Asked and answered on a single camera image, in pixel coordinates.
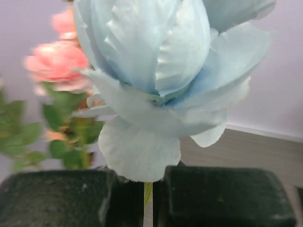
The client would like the blue hydrangea stem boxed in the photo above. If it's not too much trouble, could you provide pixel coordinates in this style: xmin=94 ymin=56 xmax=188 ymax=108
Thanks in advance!
xmin=71 ymin=0 xmax=277 ymax=204

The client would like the pink double rose stem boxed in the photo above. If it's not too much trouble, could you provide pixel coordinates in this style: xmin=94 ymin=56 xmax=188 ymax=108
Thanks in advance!
xmin=24 ymin=6 xmax=90 ymax=96

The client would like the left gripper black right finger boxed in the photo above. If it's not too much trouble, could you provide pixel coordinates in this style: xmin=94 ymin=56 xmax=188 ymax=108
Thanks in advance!
xmin=153 ymin=166 xmax=297 ymax=227

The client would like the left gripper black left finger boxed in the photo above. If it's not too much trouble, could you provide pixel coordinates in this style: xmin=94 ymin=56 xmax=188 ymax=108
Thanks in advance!
xmin=0 ymin=169 xmax=144 ymax=227

